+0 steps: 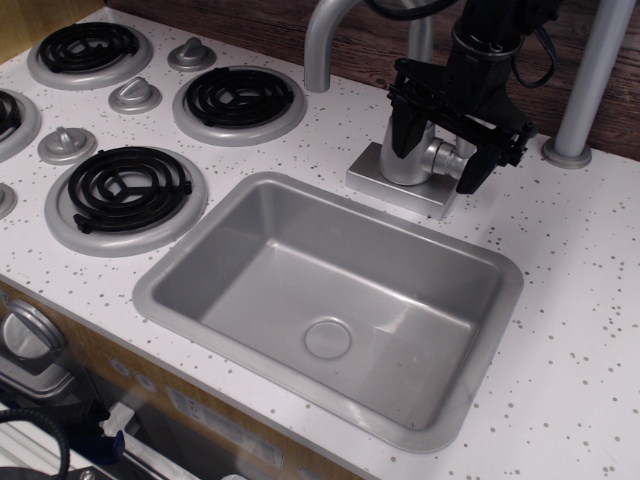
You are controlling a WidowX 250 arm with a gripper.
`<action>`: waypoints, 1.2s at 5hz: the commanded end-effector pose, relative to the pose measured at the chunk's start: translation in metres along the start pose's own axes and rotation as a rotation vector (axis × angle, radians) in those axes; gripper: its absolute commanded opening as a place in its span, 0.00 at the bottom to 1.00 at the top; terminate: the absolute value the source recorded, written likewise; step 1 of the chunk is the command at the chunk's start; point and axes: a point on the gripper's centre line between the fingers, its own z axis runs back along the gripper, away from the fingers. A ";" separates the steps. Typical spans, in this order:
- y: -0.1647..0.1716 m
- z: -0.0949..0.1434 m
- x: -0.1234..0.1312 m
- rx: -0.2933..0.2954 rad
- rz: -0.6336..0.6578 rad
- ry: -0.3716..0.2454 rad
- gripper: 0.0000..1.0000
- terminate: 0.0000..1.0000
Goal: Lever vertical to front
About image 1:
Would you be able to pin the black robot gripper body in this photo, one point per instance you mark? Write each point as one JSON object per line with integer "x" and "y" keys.
{"x": 467, "y": 96}

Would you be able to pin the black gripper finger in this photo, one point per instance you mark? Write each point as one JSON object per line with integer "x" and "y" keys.
{"x": 478, "y": 168}
{"x": 409, "y": 123}

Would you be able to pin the silver faucet lever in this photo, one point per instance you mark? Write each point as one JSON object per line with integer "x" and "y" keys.
{"x": 446, "y": 159}

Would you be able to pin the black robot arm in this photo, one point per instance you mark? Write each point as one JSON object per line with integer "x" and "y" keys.
{"x": 526, "y": 17}

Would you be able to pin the silver toy faucet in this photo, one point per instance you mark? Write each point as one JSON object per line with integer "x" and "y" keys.
{"x": 412, "y": 168}

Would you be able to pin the grey support pole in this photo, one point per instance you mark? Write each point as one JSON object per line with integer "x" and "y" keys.
{"x": 569, "y": 149}

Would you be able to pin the back right stove burner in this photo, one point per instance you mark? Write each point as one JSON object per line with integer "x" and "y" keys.
{"x": 238, "y": 106}

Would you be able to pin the grey toy sink basin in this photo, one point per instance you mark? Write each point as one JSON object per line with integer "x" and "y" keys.
{"x": 386, "y": 324}

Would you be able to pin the grey stove knob top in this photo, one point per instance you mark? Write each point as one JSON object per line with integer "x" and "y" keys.
{"x": 191, "y": 56}

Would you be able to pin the grey stove knob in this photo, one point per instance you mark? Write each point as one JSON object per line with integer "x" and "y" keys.
{"x": 191, "y": 56}
{"x": 135, "y": 97}
{"x": 65, "y": 146}

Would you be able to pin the grey stove knob middle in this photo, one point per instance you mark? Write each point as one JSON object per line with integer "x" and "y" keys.
{"x": 135, "y": 97}

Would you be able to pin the front right stove burner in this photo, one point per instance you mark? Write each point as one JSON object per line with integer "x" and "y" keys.
{"x": 125, "y": 201}

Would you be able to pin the back left stove burner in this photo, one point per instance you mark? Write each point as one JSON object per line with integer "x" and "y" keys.
{"x": 88, "y": 56}

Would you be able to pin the grey stove knob lower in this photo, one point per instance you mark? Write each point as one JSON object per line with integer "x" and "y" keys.
{"x": 65, "y": 146}

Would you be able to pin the left edge stove burner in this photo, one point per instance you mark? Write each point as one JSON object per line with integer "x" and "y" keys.
{"x": 20, "y": 123}

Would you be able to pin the grey stove knob edge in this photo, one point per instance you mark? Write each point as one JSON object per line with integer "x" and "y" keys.
{"x": 8, "y": 200}

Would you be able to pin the silver oven dial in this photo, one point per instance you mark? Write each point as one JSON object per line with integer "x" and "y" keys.
{"x": 29, "y": 338}

